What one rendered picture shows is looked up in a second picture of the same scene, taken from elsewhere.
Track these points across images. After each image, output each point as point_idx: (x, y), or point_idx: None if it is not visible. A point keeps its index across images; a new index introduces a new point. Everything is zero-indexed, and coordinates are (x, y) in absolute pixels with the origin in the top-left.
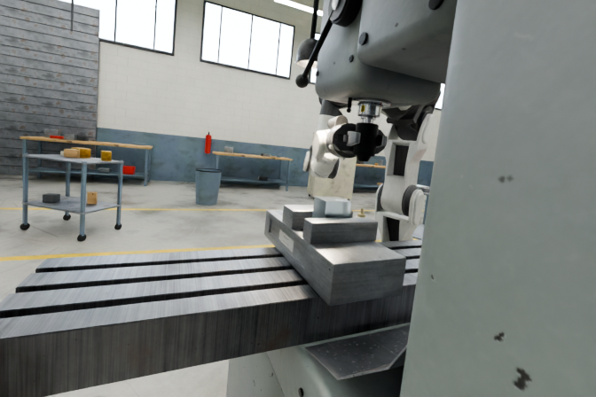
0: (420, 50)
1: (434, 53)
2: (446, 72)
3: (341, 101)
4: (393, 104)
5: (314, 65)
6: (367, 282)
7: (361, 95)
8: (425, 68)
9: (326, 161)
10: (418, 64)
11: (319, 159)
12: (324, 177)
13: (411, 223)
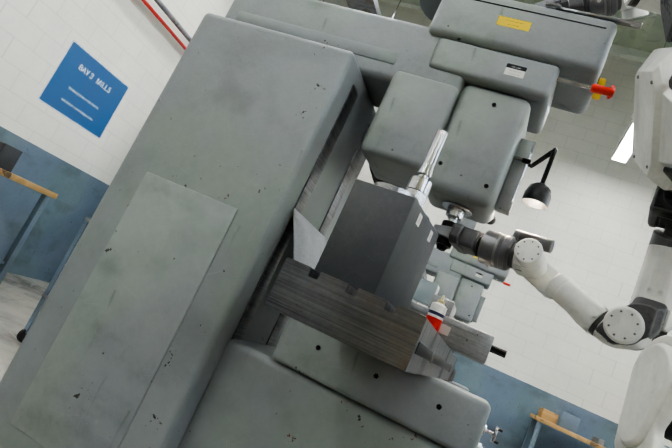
0: (395, 183)
1: (393, 180)
2: (404, 176)
3: (475, 218)
4: (449, 200)
5: (545, 201)
6: None
7: (444, 208)
8: (408, 181)
9: (545, 293)
10: (406, 183)
11: (540, 292)
12: (600, 340)
13: (616, 434)
